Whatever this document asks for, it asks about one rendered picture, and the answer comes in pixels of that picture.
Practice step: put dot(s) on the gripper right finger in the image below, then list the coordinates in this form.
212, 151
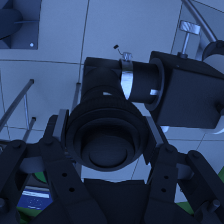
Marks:
164, 168

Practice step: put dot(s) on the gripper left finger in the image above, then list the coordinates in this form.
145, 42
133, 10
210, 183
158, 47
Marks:
57, 168

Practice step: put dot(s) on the black zoom eyepiece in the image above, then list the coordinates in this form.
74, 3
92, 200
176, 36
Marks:
105, 133

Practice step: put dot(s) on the black drawtube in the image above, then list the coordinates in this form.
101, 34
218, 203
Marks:
145, 78

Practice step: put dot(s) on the black star diagonal body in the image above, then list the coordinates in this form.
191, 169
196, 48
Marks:
94, 63

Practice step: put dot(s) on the small silver thumbscrew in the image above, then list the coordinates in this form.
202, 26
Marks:
126, 56

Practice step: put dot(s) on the blue card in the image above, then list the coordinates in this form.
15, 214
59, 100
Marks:
33, 201

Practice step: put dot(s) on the green mat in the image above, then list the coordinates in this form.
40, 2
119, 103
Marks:
182, 207

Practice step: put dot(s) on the black focuser body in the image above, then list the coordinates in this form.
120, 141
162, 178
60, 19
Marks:
189, 98

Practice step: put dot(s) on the large silver knurled screw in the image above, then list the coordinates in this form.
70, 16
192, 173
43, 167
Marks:
189, 27

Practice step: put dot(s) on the grey metal rod frame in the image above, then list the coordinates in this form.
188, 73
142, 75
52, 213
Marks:
15, 101

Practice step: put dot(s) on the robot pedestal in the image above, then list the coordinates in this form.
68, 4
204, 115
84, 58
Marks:
22, 35

